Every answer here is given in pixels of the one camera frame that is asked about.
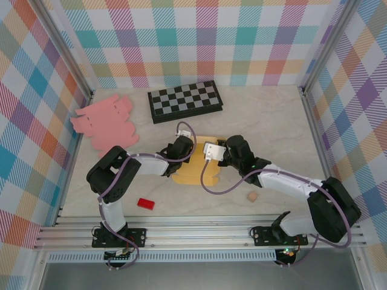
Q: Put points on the aluminium side rail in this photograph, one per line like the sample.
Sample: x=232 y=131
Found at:
x=75 y=151
x=317 y=145

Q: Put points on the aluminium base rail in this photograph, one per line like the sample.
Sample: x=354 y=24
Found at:
x=196 y=232

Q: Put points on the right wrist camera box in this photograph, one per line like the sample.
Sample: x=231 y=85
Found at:
x=214 y=150

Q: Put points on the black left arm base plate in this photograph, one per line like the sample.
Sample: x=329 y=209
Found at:
x=137 y=237

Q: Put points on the red toy brick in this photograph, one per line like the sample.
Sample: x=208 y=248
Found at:
x=146 y=203

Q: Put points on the aluminium frame post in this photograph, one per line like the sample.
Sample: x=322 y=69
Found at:
x=66 y=51
x=329 y=45

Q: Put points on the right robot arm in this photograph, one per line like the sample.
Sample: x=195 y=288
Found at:
x=329 y=205

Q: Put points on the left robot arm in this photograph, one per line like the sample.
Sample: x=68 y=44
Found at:
x=115 y=181

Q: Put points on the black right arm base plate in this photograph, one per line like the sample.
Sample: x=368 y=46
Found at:
x=263 y=235

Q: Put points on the small wooden block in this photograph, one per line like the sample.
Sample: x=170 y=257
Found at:
x=252 y=197

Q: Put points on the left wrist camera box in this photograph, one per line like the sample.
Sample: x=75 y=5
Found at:
x=182 y=133

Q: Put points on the pink paper box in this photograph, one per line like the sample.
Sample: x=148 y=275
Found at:
x=106 y=127

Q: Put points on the black and silver chessboard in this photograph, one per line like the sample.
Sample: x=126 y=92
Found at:
x=184 y=99

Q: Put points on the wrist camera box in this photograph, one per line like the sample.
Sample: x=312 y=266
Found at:
x=182 y=133
x=214 y=150

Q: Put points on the yellow paper box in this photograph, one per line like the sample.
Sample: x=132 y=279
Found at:
x=193 y=172

